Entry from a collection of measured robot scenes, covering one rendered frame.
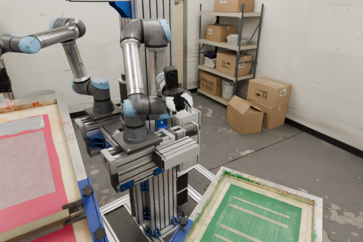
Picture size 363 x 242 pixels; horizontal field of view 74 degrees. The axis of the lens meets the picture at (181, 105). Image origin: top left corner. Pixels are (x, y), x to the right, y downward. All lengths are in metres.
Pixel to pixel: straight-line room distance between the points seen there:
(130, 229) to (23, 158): 1.34
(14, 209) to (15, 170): 0.15
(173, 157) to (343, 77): 3.10
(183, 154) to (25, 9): 3.64
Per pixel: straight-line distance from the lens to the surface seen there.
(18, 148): 1.25
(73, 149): 1.17
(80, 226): 1.09
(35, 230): 1.01
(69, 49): 1.71
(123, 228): 2.34
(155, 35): 1.20
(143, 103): 1.02
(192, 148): 1.47
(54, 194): 1.13
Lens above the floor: 1.97
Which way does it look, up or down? 23 degrees down
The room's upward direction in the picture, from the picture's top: straight up
